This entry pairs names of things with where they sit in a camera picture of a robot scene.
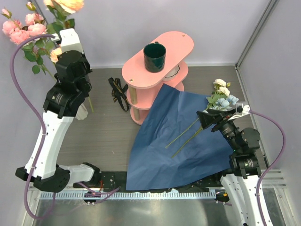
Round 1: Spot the right aluminium frame post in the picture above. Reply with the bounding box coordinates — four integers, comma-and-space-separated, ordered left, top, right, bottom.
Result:
235, 0, 279, 70

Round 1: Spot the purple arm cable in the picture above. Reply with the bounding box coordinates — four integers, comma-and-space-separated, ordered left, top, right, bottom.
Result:
249, 110, 286, 226
9, 33, 120, 221

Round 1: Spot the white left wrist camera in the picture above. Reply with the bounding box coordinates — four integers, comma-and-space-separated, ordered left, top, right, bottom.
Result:
51, 28, 84, 54

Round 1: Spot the pink three-tier wooden shelf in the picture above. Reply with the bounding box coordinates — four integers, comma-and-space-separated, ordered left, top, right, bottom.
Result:
122, 31, 194, 125

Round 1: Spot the peach rose stem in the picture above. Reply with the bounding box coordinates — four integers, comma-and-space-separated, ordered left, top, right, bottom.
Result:
50, 46, 95, 113
43, 0, 84, 32

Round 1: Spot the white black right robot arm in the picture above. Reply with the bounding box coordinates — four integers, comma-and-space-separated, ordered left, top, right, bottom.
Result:
197, 104, 269, 226

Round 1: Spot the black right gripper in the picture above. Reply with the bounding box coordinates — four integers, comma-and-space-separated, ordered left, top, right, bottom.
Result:
197, 108, 241, 152

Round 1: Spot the white ribbed ceramic vase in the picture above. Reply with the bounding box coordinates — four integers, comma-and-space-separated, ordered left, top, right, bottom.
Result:
75, 104, 88, 120

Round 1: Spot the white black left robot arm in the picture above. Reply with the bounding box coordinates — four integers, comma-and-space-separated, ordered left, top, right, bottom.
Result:
16, 50, 101, 193

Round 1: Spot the white slotted cable duct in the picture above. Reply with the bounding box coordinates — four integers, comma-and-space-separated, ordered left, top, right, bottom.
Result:
55, 189, 216, 200

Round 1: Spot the dark green cup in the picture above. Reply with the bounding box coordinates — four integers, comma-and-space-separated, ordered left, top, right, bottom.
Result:
143, 41, 166, 73

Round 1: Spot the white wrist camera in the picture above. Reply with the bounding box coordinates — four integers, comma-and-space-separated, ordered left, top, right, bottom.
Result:
51, 28, 84, 54
230, 102, 251, 120

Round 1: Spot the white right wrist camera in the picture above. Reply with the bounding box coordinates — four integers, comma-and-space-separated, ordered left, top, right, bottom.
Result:
230, 102, 251, 120

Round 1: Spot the white bowl on shelf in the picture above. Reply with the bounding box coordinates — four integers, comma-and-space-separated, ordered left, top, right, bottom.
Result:
163, 65, 180, 81

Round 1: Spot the blue wrapping paper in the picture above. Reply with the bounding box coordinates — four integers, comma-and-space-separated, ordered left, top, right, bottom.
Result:
126, 85, 233, 191

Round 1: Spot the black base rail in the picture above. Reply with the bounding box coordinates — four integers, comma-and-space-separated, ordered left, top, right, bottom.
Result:
81, 169, 232, 193

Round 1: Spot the black ribbon gold lettering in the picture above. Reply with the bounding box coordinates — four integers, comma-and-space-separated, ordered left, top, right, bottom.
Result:
108, 78, 130, 112

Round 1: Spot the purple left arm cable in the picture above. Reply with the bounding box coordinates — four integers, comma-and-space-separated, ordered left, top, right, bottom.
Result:
9, 33, 120, 221

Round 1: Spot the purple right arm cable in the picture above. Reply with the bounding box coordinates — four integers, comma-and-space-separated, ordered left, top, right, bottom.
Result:
249, 110, 286, 226

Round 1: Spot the artificial flower bunch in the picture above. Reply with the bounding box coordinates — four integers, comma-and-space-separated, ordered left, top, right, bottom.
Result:
165, 79, 239, 159

